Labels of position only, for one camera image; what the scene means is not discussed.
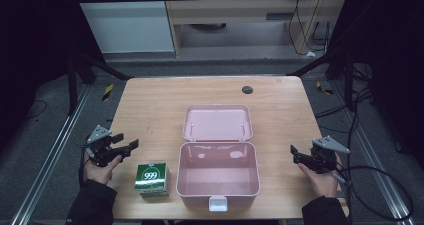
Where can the dark round table grommet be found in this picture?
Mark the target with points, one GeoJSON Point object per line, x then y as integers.
{"type": "Point", "coordinates": [247, 90]}

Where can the light wooden desk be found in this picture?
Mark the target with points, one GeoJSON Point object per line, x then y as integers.
{"type": "Point", "coordinates": [233, 13]}

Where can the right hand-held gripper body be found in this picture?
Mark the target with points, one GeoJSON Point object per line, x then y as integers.
{"type": "Point", "coordinates": [323, 155]}

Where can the white plug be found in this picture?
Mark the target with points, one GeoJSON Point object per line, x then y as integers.
{"type": "Point", "coordinates": [310, 54]}

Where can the black metal stand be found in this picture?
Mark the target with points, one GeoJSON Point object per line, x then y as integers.
{"type": "Point", "coordinates": [71, 85]}
{"type": "Point", "coordinates": [348, 81]}

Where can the aluminium floor rail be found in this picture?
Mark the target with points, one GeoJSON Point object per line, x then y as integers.
{"type": "Point", "coordinates": [50, 155]}
{"type": "Point", "coordinates": [376, 158]}

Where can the person's left hand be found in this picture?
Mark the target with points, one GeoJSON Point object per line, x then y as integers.
{"type": "Point", "coordinates": [99, 174]}

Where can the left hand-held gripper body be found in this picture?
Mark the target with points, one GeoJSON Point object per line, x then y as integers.
{"type": "Point", "coordinates": [101, 150]}

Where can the yellow black striped tape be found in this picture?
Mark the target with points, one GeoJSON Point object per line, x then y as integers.
{"type": "Point", "coordinates": [324, 89]}
{"type": "Point", "coordinates": [107, 92]}

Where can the person's right hand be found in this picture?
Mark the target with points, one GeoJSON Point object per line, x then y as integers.
{"type": "Point", "coordinates": [322, 183]}

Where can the green medicine box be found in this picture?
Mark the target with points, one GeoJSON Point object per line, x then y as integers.
{"type": "Point", "coordinates": [151, 179]}

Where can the pink plastic storage box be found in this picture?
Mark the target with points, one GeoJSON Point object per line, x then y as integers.
{"type": "Point", "coordinates": [218, 158]}

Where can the white cabinet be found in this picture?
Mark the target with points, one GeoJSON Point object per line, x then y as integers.
{"type": "Point", "coordinates": [126, 25]}

